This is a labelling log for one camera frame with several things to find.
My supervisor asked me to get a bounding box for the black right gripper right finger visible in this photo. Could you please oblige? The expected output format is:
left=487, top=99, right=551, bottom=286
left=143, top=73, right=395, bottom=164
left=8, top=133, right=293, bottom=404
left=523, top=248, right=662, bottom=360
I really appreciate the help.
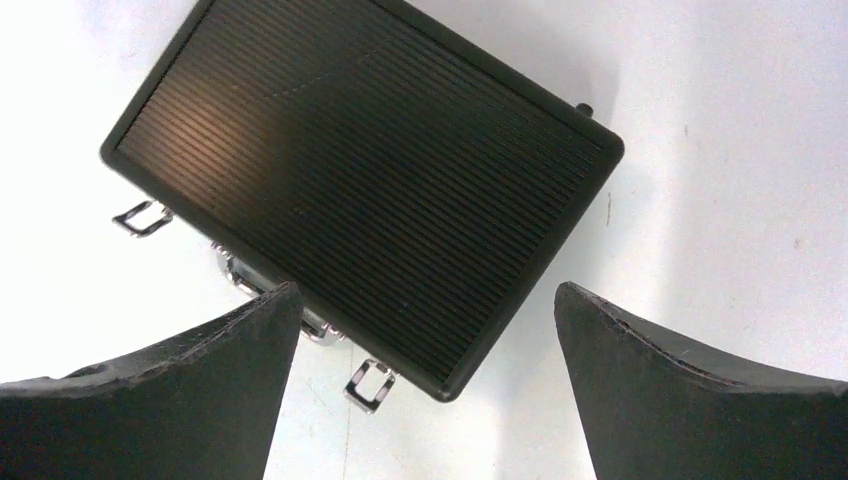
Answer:
left=554, top=282, right=847, bottom=479

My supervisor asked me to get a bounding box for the black poker set case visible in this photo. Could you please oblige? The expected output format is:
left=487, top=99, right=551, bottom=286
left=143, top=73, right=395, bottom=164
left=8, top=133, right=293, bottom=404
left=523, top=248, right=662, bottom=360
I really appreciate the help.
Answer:
left=100, top=1, right=625, bottom=402

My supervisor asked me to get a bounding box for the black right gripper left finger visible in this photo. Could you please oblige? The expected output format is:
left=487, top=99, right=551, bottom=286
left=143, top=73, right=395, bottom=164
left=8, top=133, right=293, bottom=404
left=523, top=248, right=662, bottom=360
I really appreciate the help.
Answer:
left=1, top=283, right=303, bottom=479

